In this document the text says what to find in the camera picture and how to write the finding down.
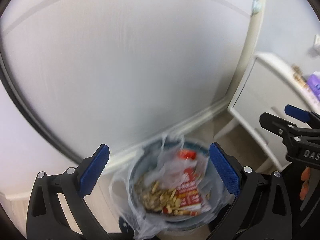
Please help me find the purple tissue pack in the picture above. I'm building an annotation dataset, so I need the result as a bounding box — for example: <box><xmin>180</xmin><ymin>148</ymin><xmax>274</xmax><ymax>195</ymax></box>
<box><xmin>307</xmin><ymin>72</ymin><xmax>320</xmax><ymax>100</ymax></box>

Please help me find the white bedside table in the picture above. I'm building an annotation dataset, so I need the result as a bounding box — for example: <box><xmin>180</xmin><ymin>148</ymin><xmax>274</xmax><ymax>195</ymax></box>
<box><xmin>214</xmin><ymin>52</ymin><xmax>319</xmax><ymax>171</ymax></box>

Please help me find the red snack wrapper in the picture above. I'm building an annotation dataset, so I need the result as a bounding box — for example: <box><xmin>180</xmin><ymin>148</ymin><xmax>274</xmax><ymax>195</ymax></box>
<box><xmin>162</xmin><ymin>148</ymin><xmax>209</xmax><ymax>217</ymax></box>

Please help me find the pile of peanut shells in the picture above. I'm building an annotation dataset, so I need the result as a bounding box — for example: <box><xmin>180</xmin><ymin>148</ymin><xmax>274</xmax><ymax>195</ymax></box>
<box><xmin>134</xmin><ymin>176</ymin><xmax>193</xmax><ymax>216</ymax></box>

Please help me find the white wall socket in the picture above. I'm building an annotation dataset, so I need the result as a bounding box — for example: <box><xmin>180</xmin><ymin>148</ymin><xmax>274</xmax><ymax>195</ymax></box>
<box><xmin>313</xmin><ymin>34</ymin><xmax>320</xmax><ymax>54</ymax></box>

